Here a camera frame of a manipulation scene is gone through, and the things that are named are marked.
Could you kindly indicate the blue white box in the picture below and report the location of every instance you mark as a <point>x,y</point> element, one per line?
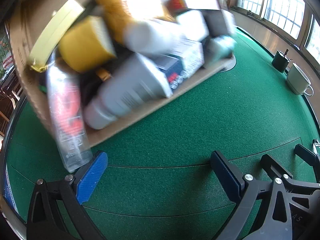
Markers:
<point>182,62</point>

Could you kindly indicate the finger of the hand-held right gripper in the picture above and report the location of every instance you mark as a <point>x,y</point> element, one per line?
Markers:
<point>307,156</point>
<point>276,166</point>

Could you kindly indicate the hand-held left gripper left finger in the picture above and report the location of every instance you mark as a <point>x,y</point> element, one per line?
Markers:
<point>92,175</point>

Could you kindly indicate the white mug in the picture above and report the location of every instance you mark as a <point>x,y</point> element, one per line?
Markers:
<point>297,80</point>

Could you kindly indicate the white plastic bottle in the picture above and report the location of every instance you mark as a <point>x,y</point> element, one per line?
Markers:
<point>152,36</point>

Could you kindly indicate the window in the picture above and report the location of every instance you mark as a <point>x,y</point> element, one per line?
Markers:
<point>282,7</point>

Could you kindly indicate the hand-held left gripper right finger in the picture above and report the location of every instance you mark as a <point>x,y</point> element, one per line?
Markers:
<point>226,177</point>

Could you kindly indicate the clear red syringe package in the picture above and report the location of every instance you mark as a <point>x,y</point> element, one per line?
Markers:
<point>66,110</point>

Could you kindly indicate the yellow box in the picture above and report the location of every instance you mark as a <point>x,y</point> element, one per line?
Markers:
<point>85,45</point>

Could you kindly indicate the round grey table centre plate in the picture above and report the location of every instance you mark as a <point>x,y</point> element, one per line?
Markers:
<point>230,66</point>

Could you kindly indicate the small white carton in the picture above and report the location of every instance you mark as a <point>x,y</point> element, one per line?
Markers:
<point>192,26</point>

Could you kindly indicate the teal white tissue pack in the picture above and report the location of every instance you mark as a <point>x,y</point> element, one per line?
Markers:
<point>221,47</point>

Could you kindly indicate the red white box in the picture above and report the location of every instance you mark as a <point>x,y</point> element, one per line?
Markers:
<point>176,2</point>

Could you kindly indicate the large white grey tube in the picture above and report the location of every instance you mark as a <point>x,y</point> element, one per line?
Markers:
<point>130,90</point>

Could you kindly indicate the gold clip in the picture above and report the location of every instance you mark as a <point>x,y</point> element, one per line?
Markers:
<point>37,68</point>

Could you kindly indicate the orange packet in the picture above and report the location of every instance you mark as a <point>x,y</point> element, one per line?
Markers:
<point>125,5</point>

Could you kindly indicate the brown cardboard box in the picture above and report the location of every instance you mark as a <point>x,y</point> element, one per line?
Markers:
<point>25,30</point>

